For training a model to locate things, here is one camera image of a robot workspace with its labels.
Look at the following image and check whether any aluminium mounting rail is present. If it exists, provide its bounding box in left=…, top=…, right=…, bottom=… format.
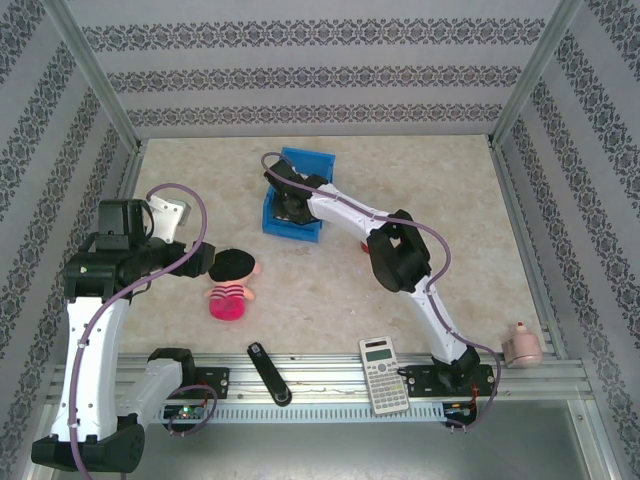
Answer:
left=47, top=352, right=586, bottom=404

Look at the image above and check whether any aluminium side rail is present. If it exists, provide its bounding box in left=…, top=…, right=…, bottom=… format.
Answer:
left=489, top=142, right=569, bottom=359
left=115, top=142, right=149, bottom=201

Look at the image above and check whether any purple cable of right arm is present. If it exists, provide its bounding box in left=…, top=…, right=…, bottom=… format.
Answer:
left=260, top=151, right=503, bottom=432

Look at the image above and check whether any white scientific calculator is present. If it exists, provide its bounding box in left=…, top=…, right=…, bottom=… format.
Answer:
left=358, top=335, right=411, bottom=416

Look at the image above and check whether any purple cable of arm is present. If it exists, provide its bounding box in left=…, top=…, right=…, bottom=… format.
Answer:
left=260, top=151, right=503, bottom=432
left=68, top=183, right=209, bottom=474

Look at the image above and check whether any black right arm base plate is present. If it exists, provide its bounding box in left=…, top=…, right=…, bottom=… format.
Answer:
left=398, top=363, right=495, bottom=399

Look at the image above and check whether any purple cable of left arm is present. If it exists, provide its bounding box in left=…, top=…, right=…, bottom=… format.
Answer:
left=68, top=183, right=209, bottom=474

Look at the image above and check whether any blue plastic bin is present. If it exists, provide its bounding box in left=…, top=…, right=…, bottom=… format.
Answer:
left=260, top=146, right=336, bottom=245

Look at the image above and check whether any black elongated tool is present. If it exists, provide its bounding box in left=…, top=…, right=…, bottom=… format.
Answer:
left=247, top=341, right=293, bottom=407

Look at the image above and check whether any plush doll pink striped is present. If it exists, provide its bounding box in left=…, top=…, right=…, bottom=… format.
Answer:
left=206, top=248, right=264, bottom=323

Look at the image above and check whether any aluminium frame post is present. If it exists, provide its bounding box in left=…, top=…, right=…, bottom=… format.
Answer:
left=40, top=0, right=146, bottom=152
left=488, top=0, right=586, bottom=147

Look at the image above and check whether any pink small bottle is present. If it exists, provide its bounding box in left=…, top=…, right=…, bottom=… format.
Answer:
left=501, top=322, right=542, bottom=370

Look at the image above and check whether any white slotted cable duct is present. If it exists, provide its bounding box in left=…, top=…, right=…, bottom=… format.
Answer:
left=158, top=403, right=447, bottom=425

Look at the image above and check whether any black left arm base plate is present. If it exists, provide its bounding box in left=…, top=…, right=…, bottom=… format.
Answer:
left=193, top=366, right=231, bottom=397

